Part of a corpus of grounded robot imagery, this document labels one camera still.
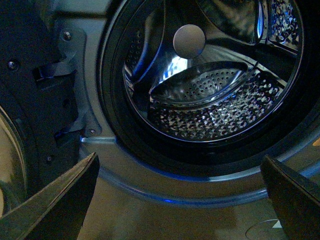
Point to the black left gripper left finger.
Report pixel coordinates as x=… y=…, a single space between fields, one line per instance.
x=56 y=212

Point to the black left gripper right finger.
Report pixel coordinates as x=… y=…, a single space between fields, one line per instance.
x=295 y=199

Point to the washing machine door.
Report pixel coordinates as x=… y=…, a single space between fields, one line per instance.
x=37 y=105

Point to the grey front-load washing machine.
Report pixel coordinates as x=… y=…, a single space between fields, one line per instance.
x=135 y=202

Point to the white tape on filter cover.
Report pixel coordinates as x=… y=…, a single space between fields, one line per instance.
x=276 y=224

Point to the round filter cover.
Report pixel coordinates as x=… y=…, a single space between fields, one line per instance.
x=264 y=231

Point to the orange warning sticker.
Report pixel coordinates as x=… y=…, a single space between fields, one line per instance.
x=316 y=143

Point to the black rubber door gasket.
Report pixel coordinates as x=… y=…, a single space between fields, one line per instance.
x=287 y=127

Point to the steel perforated washer drum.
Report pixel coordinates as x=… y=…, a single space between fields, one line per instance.
x=246 y=70

